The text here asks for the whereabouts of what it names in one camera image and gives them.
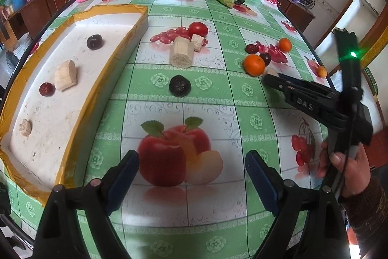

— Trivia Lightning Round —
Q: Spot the large orange mandarin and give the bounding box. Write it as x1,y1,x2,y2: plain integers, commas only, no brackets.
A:
243,54,266,77

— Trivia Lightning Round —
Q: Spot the small beige sugarcane piece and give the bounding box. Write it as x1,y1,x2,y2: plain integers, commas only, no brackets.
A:
190,34,204,52

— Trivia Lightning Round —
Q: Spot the red tomato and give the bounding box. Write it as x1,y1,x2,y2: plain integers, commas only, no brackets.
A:
188,22,209,37

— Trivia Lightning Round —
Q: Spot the large beige sugarcane cylinder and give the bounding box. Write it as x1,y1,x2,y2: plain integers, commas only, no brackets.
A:
169,36,194,68

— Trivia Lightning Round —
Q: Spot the right forearm brown sleeve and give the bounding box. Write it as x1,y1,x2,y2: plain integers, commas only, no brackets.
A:
339,177,387,258

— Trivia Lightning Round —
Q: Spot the person's right hand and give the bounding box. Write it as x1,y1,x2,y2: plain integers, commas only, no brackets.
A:
316,141,371,198

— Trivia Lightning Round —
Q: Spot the tiny orange kumquat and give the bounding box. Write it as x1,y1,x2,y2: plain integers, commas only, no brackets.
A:
316,66,328,78

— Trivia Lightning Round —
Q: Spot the dark grape beside mandarin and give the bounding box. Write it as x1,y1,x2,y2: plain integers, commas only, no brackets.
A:
260,53,272,66

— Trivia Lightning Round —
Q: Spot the dark red jujube on table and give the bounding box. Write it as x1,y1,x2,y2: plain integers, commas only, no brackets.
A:
245,44,259,55

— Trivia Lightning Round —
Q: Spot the white foam tray yellow tape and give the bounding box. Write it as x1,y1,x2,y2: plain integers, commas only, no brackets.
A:
1,4,149,204

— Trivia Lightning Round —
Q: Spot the small beige piece in tray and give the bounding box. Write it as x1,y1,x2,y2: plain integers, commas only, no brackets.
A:
19,119,32,137

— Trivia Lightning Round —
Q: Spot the red jujube in tray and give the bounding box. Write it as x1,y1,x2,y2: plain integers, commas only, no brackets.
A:
39,82,55,97

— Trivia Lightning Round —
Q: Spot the beige sugarcane chunk in tray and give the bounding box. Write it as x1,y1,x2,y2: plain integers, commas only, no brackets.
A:
54,60,77,91

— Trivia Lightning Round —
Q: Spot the dark plum upper tray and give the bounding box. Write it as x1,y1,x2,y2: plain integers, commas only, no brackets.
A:
86,34,104,50

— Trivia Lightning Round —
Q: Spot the brown wooden cabinet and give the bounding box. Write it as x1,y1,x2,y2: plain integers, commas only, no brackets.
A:
1,0,74,43

